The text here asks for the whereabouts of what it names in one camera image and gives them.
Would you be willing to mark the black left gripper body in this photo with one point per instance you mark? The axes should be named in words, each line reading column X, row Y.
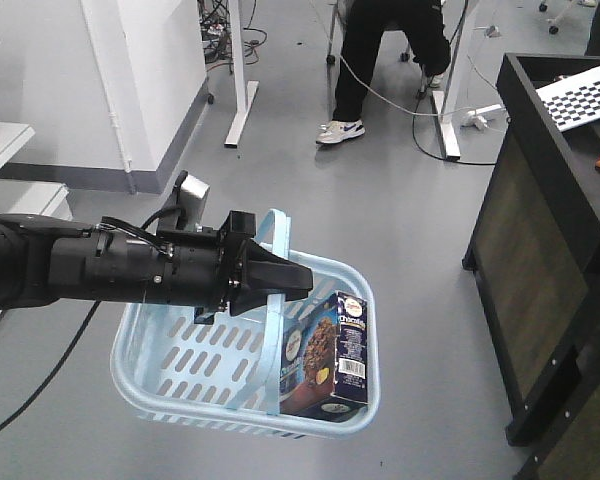
column 208, row 269

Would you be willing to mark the light blue plastic basket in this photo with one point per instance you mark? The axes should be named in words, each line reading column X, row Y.
column 226, row 375

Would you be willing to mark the white supermarket shelving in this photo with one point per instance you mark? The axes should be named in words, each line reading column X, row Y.
column 20, row 196

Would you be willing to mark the black wooden display stand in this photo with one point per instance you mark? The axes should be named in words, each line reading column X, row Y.
column 535, row 254

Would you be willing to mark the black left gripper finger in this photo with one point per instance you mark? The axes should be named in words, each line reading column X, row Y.
column 259, row 274

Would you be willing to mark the dark blue cookie box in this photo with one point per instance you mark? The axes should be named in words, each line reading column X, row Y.
column 323, row 371

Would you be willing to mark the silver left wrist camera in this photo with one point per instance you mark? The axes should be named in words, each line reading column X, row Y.
column 190, row 194

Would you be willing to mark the white desk leg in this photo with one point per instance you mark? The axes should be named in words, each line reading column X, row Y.
column 245, row 90

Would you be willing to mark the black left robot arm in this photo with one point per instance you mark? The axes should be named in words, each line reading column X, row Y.
column 44, row 259

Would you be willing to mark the checkerboard calibration board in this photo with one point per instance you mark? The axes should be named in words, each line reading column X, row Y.
column 574, row 101

